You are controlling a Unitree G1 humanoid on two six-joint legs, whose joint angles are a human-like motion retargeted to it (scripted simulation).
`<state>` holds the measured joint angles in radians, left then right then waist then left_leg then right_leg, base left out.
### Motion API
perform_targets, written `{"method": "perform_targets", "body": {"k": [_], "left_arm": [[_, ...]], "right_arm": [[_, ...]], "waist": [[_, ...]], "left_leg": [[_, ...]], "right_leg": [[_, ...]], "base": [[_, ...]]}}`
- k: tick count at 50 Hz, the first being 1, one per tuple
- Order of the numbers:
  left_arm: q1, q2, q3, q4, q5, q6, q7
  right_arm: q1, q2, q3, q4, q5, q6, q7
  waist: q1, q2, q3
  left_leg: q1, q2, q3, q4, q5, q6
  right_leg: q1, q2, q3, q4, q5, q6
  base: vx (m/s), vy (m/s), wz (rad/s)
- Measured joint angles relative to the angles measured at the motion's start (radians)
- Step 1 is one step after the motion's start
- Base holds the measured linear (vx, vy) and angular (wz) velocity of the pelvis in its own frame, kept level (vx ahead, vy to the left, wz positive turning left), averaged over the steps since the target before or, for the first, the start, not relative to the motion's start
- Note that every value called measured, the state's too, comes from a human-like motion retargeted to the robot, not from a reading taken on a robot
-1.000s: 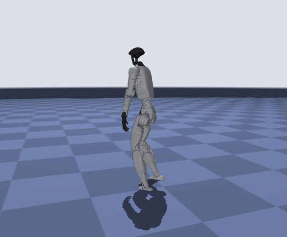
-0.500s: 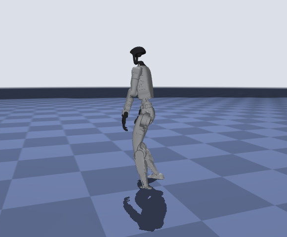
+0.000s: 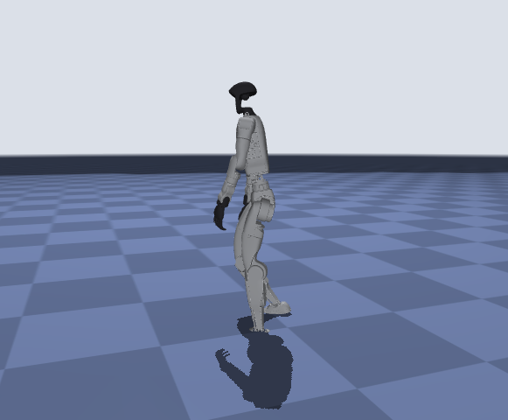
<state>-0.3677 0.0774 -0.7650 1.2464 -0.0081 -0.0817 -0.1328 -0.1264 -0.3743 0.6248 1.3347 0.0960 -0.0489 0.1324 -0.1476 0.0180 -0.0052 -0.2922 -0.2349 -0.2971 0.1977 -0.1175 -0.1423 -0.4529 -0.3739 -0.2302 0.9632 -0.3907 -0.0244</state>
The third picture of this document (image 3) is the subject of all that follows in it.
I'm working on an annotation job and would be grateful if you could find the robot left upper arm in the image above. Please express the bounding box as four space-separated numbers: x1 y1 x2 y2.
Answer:
234 117 256 171

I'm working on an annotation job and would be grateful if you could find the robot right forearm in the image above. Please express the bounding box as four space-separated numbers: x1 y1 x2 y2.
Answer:
245 175 258 203

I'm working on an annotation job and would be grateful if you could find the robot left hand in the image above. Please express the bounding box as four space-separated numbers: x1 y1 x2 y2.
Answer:
213 197 230 230

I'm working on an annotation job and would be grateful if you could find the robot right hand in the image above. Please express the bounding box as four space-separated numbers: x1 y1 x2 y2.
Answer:
238 194 248 219

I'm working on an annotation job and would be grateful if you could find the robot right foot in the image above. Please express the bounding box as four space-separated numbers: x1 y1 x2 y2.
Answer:
264 302 291 314

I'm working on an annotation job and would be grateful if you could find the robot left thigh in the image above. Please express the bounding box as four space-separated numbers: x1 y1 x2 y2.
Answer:
241 198 275 279

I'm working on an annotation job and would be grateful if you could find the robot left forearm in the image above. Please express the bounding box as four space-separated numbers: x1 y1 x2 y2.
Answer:
218 156 240 204

